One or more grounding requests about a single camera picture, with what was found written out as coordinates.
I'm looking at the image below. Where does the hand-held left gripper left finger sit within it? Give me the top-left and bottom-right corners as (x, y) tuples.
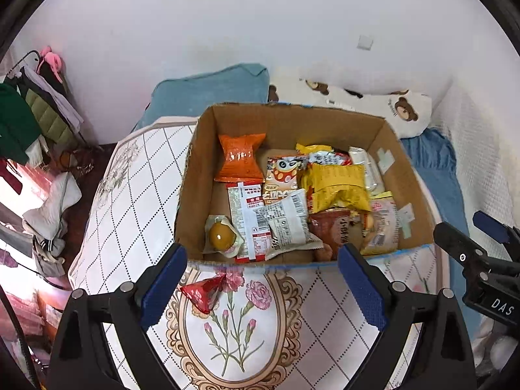
(48, 242), (188, 390)

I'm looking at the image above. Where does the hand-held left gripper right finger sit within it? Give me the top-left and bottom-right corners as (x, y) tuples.
(337, 244), (477, 390)

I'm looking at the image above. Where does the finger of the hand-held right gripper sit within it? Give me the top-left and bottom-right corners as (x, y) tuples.
(472, 210), (520, 261)
(433, 222), (494, 290)

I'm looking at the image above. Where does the red triangular snack packet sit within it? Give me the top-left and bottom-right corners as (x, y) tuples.
(180, 274), (227, 315)

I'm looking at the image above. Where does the cardboard box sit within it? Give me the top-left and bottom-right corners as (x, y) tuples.
(174, 103), (437, 269)

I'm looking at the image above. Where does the white and grey snack packet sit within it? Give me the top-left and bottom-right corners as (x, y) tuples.
(256, 189), (323, 261)

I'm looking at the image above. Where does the red and white snack packet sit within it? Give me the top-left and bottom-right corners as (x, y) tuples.
(226, 181), (275, 263)

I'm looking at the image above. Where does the cream snack packet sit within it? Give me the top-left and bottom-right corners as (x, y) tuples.
(348, 146), (386, 196)

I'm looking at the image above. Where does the brown snack packet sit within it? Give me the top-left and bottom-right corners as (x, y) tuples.
(309, 209), (366, 261)

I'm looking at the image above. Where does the clear bread packet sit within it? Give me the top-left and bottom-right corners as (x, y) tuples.
(359, 195), (401, 256)

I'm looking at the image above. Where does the braised egg packet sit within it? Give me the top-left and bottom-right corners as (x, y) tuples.
(204, 214), (245, 257)

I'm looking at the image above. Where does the blue blanket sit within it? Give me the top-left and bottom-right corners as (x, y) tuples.
(130, 63), (271, 133)
(400, 127), (476, 293)

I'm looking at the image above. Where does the white textured blanket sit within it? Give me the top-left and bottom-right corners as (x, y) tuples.
(431, 81), (520, 228)

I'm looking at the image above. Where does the black and white striped cloth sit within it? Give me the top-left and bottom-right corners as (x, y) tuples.
(32, 238), (66, 265)

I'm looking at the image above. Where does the orange cartoon snack packet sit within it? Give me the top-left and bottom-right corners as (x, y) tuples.
(262, 155), (309, 206)

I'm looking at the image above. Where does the yellow and red snack packet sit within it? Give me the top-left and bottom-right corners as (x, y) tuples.
(295, 142), (354, 167)

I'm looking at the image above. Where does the white clothing pile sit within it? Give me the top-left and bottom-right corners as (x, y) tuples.
(22, 173), (82, 240)

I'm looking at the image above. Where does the bear print pillow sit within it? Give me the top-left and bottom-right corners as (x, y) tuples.
(268, 67), (433, 139)

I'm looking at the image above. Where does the brown patterned item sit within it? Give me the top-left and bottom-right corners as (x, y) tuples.
(59, 148), (96, 175)

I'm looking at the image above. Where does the red garment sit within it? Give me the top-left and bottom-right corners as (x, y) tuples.
(0, 158), (25, 193)

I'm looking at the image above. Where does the olive puffer jacket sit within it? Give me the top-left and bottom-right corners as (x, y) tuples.
(24, 87), (68, 143)

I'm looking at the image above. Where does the lilac garment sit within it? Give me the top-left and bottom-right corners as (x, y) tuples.
(36, 71), (84, 131)

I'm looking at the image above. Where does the dark green garment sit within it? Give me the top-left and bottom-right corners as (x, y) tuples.
(0, 83), (41, 163)

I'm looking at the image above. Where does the pink plush item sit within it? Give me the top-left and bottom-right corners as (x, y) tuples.
(40, 46), (66, 72)

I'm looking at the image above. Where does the black clothes rack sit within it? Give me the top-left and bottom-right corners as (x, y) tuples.
(4, 51), (102, 151)

